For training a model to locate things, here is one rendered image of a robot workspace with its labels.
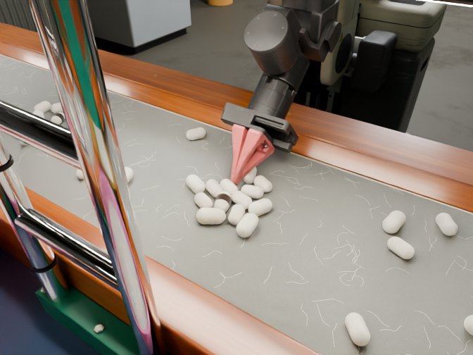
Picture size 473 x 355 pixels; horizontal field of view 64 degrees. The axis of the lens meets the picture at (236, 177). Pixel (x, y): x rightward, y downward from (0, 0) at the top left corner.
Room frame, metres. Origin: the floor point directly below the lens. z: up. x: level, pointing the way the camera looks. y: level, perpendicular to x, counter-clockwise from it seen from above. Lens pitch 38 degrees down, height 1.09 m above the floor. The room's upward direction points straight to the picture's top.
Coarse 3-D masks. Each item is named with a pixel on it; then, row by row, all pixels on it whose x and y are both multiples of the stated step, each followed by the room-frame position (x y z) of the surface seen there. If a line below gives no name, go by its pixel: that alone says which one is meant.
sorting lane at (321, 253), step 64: (0, 64) 0.89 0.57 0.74; (128, 128) 0.59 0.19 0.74; (192, 128) 0.59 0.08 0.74; (64, 192) 0.41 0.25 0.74; (192, 192) 0.41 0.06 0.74; (320, 192) 0.41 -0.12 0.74; (384, 192) 0.41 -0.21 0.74; (192, 256) 0.29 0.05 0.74; (256, 256) 0.29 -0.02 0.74; (320, 256) 0.29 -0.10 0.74; (384, 256) 0.29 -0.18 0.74; (448, 256) 0.29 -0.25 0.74; (320, 320) 0.21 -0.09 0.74; (384, 320) 0.21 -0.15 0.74; (448, 320) 0.21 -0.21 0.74
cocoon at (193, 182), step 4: (188, 176) 0.42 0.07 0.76; (192, 176) 0.42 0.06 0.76; (196, 176) 0.42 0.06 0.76; (188, 180) 0.42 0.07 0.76; (192, 180) 0.41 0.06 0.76; (196, 180) 0.41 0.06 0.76; (200, 180) 0.41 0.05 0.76; (188, 184) 0.41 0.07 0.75; (192, 184) 0.41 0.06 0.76; (196, 184) 0.41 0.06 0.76; (200, 184) 0.41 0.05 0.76; (204, 184) 0.41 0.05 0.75; (192, 188) 0.41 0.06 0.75; (196, 188) 0.40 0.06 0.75; (200, 188) 0.40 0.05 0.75; (204, 188) 0.41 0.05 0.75; (196, 192) 0.40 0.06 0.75
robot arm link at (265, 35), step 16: (256, 16) 0.50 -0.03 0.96; (272, 16) 0.49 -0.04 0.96; (288, 16) 0.49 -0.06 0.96; (256, 32) 0.48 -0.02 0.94; (272, 32) 0.47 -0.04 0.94; (288, 32) 0.47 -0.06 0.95; (304, 32) 0.51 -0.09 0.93; (336, 32) 0.55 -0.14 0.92; (256, 48) 0.46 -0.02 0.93; (272, 48) 0.45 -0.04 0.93; (288, 48) 0.47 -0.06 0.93; (304, 48) 0.54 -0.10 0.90; (320, 48) 0.52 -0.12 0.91; (272, 64) 0.47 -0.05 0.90; (288, 64) 0.48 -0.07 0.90
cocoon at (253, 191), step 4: (244, 188) 0.40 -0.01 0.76; (248, 188) 0.40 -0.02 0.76; (252, 188) 0.40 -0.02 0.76; (256, 188) 0.40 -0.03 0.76; (260, 188) 0.40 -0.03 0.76; (244, 192) 0.40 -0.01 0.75; (248, 192) 0.39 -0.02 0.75; (252, 192) 0.39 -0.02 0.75; (256, 192) 0.39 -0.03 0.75; (260, 192) 0.39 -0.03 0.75; (248, 196) 0.39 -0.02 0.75; (252, 196) 0.39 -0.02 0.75; (256, 196) 0.39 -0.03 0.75; (260, 196) 0.39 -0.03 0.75
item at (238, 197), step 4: (236, 192) 0.39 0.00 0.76; (240, 192) 0.39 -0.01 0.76; (232, 196) 0.39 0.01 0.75; (236, 196) 0.38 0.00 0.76; (240, 196) 0.38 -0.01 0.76; (244, 196) 0.38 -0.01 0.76; (232, 200) 0.38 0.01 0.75; (236, 200) 0.38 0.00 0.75; (240, 200) 0.38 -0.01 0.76; (244, 200) 0.37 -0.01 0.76; (248, 200) 0.37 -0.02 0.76; (244, 204) 0.37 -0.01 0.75; (248, 204) 0.37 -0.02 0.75
